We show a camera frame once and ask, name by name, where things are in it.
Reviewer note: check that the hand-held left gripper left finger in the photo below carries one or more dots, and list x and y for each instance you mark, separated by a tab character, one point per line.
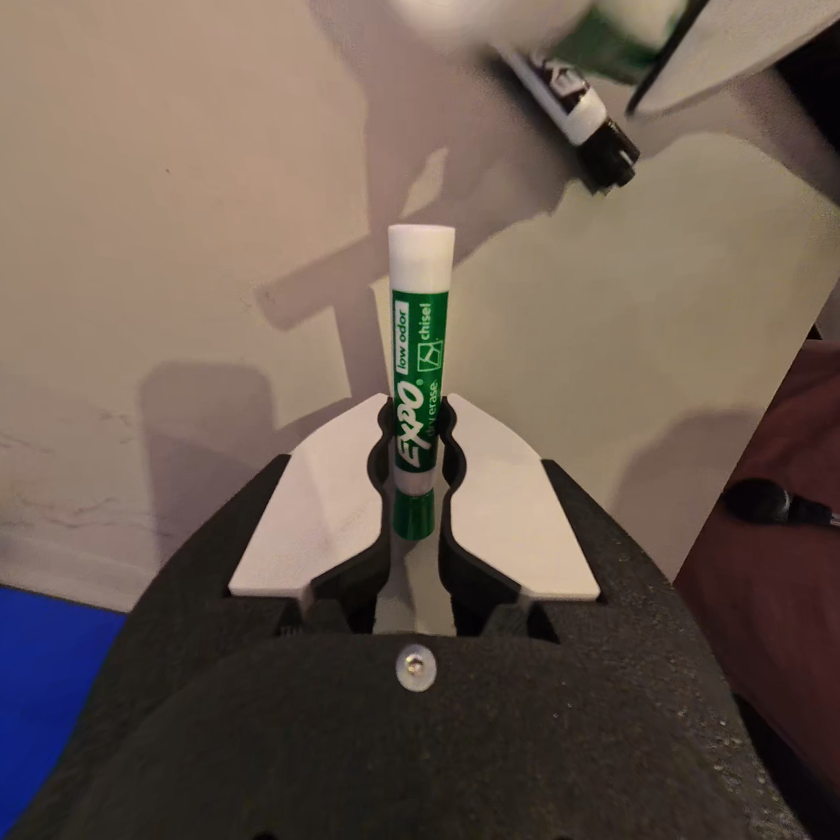
315	518

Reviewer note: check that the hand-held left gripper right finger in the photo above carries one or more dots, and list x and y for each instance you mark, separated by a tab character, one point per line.
518	518

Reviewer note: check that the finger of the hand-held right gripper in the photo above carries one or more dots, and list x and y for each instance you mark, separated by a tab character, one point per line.
741	39

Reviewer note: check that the green dry erase marker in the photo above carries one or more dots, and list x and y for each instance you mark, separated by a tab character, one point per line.
420	315
610	46

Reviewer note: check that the black dry erase marker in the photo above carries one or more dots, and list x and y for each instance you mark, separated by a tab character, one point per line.
577	105

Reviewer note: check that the blue plastic bin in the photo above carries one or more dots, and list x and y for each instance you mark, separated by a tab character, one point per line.
46	689

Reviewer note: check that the black rounded object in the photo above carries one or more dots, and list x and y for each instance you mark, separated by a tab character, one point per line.
754	502

